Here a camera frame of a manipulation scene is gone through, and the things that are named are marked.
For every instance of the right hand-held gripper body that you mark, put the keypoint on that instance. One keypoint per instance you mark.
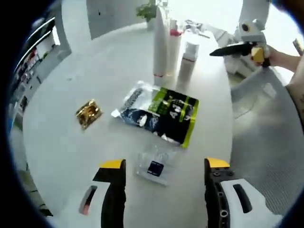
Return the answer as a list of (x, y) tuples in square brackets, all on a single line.
[(255, 35)]

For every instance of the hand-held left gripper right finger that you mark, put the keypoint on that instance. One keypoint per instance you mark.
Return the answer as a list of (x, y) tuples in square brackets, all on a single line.
[(218, 190)]

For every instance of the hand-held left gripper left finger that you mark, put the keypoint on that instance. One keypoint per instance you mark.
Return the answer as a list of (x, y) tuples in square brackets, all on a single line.
[(114, 190)]

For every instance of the small skincare pump bottle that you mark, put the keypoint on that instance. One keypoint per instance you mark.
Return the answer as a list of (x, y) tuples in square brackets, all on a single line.
[(187, 69)]

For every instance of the clear skincare sachet dark label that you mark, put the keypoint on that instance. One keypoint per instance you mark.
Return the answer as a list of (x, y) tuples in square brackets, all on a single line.
[(155, 167)]

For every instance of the red-collared skincare pump bottle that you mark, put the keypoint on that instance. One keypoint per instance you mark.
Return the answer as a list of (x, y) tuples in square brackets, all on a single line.
[(174, 54)]

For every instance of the white skincare tube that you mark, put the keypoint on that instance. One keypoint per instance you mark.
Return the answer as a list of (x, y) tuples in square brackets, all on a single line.
[(161, 47)]

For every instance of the silver dark-blue skincare sachet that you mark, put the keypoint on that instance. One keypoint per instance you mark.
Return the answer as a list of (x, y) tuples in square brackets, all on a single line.
[(133, 116)]

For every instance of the gold skincare sachet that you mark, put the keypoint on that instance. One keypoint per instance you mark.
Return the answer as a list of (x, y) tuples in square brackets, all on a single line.
[(89, 114)]

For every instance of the green black skincare sachet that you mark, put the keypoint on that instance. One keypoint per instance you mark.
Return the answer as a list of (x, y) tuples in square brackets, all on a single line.
[(180, 114)]

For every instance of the person's right hand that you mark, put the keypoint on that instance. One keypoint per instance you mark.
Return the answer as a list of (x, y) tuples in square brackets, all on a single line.
[(282, 58)]

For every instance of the green potted plant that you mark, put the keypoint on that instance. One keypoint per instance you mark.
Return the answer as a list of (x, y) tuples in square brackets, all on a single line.
[(147, 12)]

